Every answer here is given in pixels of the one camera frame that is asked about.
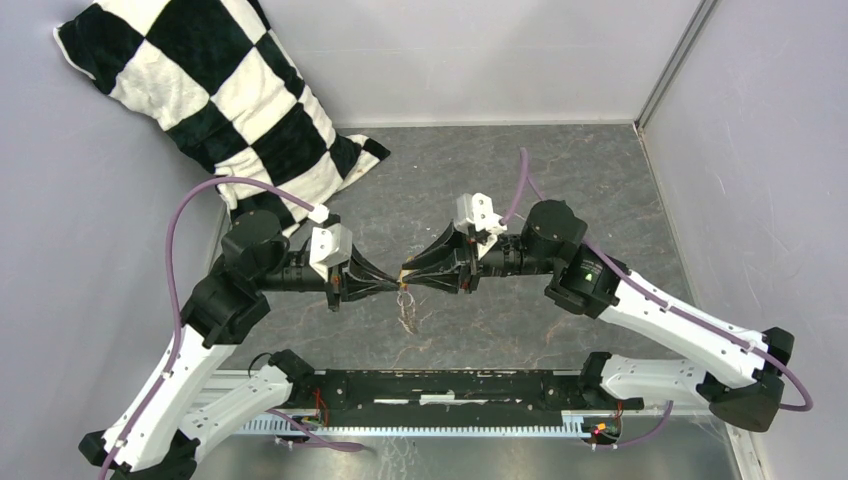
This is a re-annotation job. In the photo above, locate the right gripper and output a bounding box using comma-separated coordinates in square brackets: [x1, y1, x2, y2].
[402, 217, 557, 295]

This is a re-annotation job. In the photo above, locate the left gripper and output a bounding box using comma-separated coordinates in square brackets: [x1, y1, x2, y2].
[259, 239, 402, 310]

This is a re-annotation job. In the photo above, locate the silver keyring bundle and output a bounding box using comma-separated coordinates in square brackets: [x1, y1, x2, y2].
[396, 284, 418, 335]

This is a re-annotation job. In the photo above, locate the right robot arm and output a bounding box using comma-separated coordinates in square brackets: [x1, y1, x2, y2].
[400, 194, 794, 433]

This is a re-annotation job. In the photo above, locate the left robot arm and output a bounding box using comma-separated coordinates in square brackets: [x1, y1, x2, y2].
[79, 210, 398, 479]

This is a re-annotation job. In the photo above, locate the black white checkered cloth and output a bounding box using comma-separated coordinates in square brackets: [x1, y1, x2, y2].
[54, 0, 389, 233]

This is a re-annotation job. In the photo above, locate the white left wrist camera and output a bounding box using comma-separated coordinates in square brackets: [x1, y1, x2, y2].
[308, 204, 353, 282]

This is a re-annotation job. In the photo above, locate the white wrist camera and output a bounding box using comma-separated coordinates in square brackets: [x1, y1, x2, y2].
[453, 193, 508, 259]
[308, 204, 353, 282]

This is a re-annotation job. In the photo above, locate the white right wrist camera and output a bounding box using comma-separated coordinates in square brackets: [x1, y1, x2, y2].
[453, 193, 508, 259]

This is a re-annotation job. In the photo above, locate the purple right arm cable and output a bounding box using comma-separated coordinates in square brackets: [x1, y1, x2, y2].
[500, 146, 814, 413]

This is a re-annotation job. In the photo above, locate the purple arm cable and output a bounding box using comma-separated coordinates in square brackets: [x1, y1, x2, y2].
[500, 146, 814, 413]
[96, 176, 326, 480]

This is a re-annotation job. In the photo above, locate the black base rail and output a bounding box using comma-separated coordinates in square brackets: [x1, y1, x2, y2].
[282, 370, 645, 428]

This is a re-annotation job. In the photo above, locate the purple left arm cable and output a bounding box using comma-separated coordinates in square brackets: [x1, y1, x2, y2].
[96, 176, 326, 480]

